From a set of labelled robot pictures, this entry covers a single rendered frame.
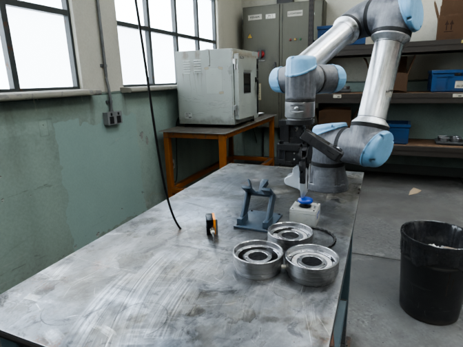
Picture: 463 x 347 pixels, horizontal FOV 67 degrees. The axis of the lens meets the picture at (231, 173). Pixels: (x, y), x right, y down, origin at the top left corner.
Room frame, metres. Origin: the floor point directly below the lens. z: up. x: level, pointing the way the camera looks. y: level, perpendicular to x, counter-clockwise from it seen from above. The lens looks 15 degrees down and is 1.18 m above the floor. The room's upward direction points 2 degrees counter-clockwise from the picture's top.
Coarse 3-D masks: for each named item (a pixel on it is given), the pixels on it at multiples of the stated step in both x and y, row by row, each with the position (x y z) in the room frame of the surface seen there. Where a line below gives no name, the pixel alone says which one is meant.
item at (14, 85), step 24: (0, 0) 1.96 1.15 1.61; (144, 0) 3.13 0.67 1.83; (0, 24) 1.96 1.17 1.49; (120, 24) 2.80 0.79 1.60; (144, 24) 3.14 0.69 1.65; (72, 48) 2.36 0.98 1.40; (72, 72) 2.37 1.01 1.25; (0, 96) 1.74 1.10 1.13; (24, 96) 1.85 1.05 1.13; (48, 96) 1.99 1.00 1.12
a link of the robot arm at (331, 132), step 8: (320, 128) 1.17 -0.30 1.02; (328, 128) 1.16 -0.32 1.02; (336, 128) 1.15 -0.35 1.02; (344, 128) 1.15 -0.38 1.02; (320, 136) 1.17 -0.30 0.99; (328, 136) 1.15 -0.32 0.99; (336, 136) 1.13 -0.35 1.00; (336, 144) 1.12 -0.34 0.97; (320, 152) 1.17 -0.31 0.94; (312, 160) 1.20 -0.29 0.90; (320, 160) 1.17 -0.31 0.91; (328, 160) 1.16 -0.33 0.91
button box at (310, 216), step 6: (294, 204) 0.91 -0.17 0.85; (300, 204) 0.90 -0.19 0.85; (312, 204) 0.91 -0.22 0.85; (318, 204) 0.91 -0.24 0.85; (294, 210) 0.88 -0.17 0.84; (300, 210) 0.87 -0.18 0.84; (306, 210) 0.87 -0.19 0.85; (312, 210) 0.87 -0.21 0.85; (318, 210) 0.89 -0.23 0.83; (294, 216) 0.88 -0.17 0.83; (300, 216) 0.87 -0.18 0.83; (306, 216) 0.86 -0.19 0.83; (312, 216) 0.86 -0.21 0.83; (318, 216) 0.90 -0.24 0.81; (300, 222) 0.87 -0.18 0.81; (306, 222) 0.86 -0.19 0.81; (312, 222) 0.86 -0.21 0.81
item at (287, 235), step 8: (272, 224) 0.79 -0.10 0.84; (280, 224) 0.80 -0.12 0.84; (288, 224) 0.80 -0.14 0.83; (296, 224) 0.80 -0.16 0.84; (304, 224) 0.78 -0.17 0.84; (272, 232) 0.77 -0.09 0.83; (280, 232) 0.77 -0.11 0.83; (288, 232) 0.77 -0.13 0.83; (296, 232) 0.77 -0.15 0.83; (304, 232) 0.77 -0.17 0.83; (312, 232) 0.74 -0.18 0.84; (272, 240) 0.73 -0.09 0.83; (280, 240) 0.71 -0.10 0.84; (288, 240) 0.70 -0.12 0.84; (296, 240) 0.70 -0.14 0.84; (304, 240) 0.71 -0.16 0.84; (312, 240) 0.73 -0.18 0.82; (288, 248) 0.70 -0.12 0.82
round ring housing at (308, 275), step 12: (288, 252) 0.65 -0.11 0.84; (300, 252) 0.67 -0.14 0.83; (312, 252) 0.67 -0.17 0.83; (324, 252) 0.67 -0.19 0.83; (288, 264) 0.61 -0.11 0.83; (300, 264) 0.62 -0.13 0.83; (312, 264) 0.65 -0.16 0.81; (324, 264) 0.62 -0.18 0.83; (336, 264) 0.60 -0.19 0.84; (300, 276) 0.59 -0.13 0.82; (312, 276) 0.58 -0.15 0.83; (324, 276) 0.58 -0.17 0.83
